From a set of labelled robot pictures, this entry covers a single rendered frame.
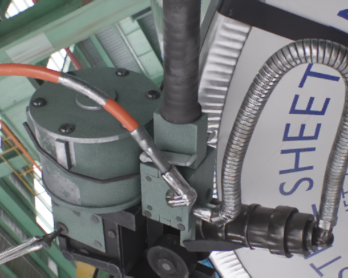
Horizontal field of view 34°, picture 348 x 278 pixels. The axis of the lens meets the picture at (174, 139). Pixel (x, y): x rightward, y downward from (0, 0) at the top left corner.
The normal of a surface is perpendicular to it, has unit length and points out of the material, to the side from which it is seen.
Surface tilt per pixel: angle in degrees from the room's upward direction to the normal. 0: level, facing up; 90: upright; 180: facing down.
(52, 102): 115
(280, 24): 90
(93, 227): 58
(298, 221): 92
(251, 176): 90
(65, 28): 90
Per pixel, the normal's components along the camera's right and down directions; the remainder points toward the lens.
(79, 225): -0.48, 0.52
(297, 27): 0.11, 0.58
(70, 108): 0.00, -0.81
